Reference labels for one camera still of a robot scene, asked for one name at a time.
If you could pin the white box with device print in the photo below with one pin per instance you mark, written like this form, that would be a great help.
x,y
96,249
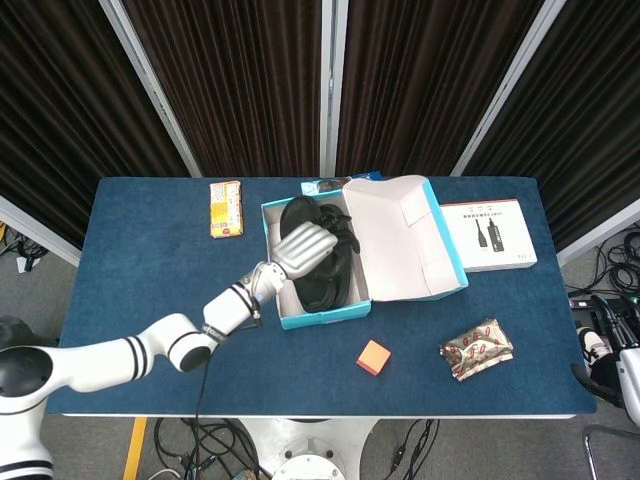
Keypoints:
x,y
505,235

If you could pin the white partition rail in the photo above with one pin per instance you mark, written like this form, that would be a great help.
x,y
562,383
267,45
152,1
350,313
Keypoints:
x,y
600,237
40,227

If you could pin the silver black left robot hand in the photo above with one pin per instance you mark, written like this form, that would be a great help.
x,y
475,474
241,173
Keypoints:
x,y
305,250

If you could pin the black power strip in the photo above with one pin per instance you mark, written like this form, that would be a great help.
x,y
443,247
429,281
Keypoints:
x,y
585,302

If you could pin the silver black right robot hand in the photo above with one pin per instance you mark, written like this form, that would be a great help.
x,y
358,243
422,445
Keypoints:
x,y
631,380

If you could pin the white partition post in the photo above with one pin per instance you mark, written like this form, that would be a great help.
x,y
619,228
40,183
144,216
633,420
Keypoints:
x,y
507,90
150,90
332,90

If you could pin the yellow floor tape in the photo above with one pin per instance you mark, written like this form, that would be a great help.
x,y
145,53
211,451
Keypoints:
x,y
135,450

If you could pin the metal chair leg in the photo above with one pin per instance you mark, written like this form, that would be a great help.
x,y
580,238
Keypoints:
x,y
590,450

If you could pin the blue cookie package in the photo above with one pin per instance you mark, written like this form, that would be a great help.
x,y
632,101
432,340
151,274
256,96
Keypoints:
x,y
320,186

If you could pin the black rubber slipper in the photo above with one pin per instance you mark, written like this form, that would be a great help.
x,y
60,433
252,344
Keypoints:
x,y
295,212
342,285

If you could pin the silver red foil snack bag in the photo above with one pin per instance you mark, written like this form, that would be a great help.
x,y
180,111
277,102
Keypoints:
x,y
475,350

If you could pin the orange and yellow cube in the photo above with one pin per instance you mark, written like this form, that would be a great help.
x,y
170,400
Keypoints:
x,y
372,357

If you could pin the blue table cloth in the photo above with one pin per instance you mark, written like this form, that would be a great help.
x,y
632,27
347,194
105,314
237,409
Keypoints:
x,y
280,380

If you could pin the dark brown pleated curtain panel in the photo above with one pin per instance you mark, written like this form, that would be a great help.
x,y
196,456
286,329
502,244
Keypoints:
x,y
425,75
240,75
590,125
60,100

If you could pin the yellow snack packet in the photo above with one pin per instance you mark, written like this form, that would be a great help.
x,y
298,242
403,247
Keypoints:
x,y
226,210

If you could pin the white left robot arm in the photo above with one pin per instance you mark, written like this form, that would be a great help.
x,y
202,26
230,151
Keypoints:
x,y
150,350

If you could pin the white black sneaker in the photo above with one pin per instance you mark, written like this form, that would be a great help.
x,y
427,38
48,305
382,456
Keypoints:
x,y
592,342

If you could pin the light blue cardboard shoe box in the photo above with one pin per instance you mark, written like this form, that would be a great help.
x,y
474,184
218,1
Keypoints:
x,y
400,250

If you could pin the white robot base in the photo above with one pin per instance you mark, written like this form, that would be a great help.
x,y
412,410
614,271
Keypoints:
x,y
310,450

